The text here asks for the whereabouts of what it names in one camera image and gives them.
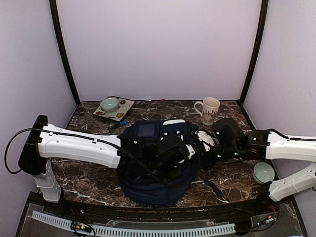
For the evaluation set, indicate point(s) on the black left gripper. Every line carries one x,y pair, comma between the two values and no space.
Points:
168,177

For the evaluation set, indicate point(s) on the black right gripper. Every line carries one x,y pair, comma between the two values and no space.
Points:
204,162

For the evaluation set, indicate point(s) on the navy blue student backpack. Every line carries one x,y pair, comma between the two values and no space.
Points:
139,146

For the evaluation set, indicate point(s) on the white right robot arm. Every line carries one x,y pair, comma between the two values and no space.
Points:
269,144

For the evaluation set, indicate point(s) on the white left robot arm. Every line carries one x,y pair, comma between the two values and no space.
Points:
47,141

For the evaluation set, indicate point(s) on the cream floral mug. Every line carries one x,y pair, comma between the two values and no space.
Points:
210,108

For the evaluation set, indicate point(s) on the pale green bowl right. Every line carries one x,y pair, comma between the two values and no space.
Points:
263,173

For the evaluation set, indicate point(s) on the blue cap black marker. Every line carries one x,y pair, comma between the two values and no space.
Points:
117,125

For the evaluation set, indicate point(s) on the square floral plate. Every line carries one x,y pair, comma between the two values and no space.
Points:
124,106

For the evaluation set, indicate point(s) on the pale green bowl on plate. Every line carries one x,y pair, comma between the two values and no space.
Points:
109,105

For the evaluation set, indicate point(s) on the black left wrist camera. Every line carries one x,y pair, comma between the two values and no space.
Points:
172,150

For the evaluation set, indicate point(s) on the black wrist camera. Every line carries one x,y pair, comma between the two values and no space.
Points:
172,150
227,130

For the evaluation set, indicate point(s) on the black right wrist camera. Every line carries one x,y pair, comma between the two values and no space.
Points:
227,130

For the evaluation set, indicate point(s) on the black front rail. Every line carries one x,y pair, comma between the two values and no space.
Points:
238,211

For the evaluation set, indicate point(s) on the grey slotted cable duct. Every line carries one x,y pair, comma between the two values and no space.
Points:
133,229

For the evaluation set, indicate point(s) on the right black frame post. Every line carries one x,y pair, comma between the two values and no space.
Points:
255,51

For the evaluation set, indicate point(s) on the black frame post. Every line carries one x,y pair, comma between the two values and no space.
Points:
255,51
62,51

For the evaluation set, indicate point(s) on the left black frame post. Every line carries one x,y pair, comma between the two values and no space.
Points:
62,51

